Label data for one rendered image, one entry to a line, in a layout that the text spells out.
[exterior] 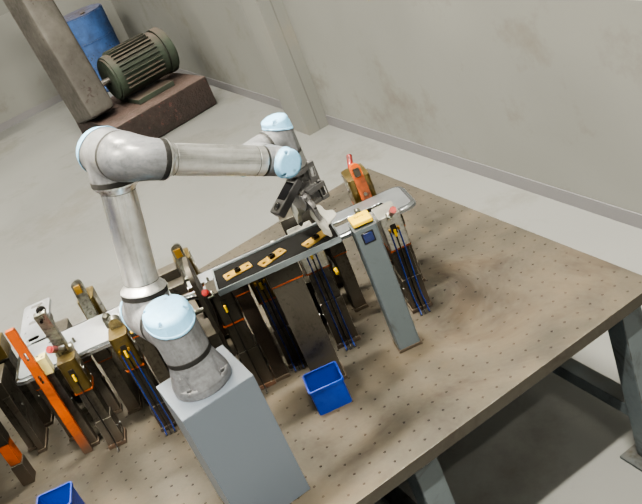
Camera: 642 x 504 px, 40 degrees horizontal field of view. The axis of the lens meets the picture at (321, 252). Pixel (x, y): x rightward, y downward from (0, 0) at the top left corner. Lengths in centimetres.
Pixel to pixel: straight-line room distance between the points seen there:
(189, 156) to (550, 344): 115
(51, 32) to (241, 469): 598
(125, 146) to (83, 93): 584
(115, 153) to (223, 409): 66
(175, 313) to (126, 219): 25
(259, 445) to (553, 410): 145
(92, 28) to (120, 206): 785
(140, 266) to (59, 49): 576
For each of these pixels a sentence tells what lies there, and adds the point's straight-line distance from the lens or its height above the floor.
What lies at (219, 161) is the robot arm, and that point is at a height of 157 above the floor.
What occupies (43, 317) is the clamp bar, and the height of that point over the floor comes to 120.
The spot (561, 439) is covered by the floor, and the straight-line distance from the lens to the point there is 326.
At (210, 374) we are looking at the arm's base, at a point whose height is 115.
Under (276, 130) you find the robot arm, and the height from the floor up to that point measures 151.
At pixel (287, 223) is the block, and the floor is 101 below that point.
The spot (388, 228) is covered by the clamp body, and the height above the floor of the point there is 102.
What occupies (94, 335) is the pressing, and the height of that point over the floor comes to 100.
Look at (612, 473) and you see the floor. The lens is 312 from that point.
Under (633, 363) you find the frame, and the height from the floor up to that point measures 45.
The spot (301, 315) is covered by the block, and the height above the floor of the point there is 97.
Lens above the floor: 227
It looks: 28 degrees down
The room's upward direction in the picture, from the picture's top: 23 degrees counter-clockwise
